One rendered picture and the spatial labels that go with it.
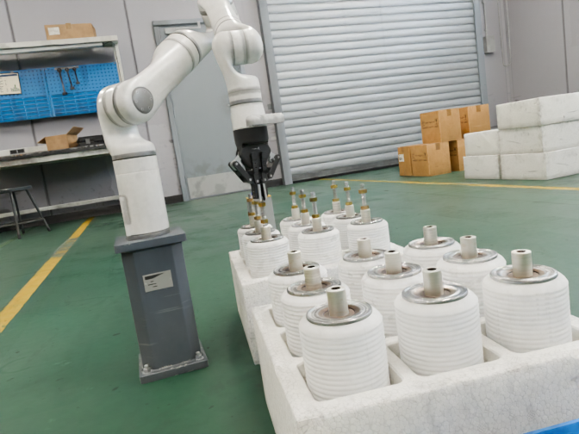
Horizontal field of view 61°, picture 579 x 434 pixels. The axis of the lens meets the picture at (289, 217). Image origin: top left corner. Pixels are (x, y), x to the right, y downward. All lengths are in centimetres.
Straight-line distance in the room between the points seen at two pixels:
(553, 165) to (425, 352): 316
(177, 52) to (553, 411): 98
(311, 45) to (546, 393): 615
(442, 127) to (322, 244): 388
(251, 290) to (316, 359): 51
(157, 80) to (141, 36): 512
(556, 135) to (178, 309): 306
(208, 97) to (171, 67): 501
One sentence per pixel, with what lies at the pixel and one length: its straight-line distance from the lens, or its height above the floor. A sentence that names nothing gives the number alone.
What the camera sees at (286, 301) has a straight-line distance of 66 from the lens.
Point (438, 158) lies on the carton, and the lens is 485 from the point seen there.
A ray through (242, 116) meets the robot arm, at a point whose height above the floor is 52.
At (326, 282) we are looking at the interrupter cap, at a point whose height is 25.
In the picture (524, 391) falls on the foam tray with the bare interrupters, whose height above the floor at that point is 15.
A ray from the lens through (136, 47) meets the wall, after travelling 620.
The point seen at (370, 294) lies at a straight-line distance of 69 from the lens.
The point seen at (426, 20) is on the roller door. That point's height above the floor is 190.
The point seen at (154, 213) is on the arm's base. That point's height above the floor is 35.
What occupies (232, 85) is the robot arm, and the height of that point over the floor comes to 59.
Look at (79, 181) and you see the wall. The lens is 607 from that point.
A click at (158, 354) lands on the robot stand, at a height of 5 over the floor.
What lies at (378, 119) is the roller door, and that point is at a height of 66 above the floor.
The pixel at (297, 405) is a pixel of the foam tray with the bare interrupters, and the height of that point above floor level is 18.
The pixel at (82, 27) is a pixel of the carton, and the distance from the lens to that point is 586.
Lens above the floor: 44
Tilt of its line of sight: 8 degrees down
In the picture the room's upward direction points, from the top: 8 degrees counter-clockwise
